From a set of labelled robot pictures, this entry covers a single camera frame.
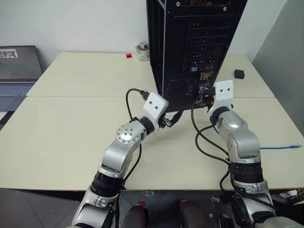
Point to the dark rounded shape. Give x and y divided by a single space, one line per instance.
193 215
136 217

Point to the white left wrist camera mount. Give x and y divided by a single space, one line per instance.
154 107

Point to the black white checkered cloth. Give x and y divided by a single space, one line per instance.
291 194

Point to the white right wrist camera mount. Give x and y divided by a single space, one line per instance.
223 93

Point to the grey open laptop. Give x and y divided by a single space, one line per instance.
16 71

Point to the black computer tower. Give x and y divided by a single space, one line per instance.
180 47

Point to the small red block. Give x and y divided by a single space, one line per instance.
129 56

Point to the silver robot torso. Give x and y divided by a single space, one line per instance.
280 222

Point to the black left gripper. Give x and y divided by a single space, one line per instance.
164 121

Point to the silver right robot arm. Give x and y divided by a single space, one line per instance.
242 140

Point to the small black box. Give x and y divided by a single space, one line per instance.
239 73

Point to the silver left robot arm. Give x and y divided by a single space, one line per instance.
118 152

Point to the small red tag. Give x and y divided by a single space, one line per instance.
141 203

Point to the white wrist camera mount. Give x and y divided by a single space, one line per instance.
223 93
154 107

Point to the white tape roll with weight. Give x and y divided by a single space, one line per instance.
142 53

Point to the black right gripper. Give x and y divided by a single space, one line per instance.
211 91

